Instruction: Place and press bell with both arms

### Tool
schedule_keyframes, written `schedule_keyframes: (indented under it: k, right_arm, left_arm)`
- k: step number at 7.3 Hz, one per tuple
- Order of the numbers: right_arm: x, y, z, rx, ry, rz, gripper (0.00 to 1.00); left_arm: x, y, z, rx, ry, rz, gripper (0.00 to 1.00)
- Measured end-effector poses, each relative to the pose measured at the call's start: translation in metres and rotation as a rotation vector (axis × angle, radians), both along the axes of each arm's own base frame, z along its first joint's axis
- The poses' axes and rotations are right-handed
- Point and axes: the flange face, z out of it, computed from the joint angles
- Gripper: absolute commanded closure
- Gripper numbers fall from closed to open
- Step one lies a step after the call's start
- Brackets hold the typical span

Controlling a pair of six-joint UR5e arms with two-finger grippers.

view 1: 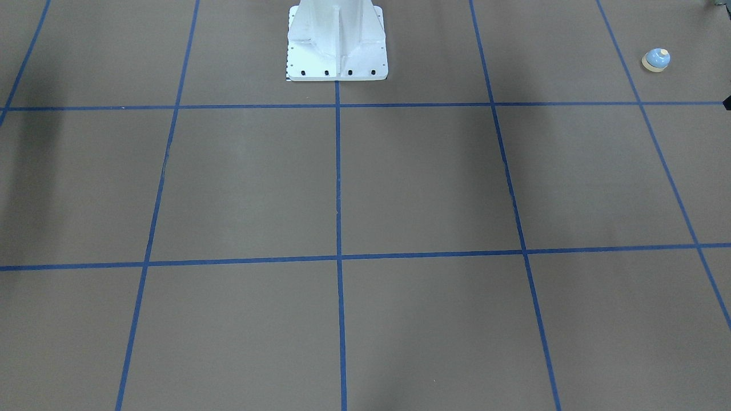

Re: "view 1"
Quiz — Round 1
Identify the blue call bell wooden base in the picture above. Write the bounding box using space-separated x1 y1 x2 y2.
641 49 672 73

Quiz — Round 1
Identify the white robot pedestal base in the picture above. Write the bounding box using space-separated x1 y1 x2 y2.
286 1 389 82

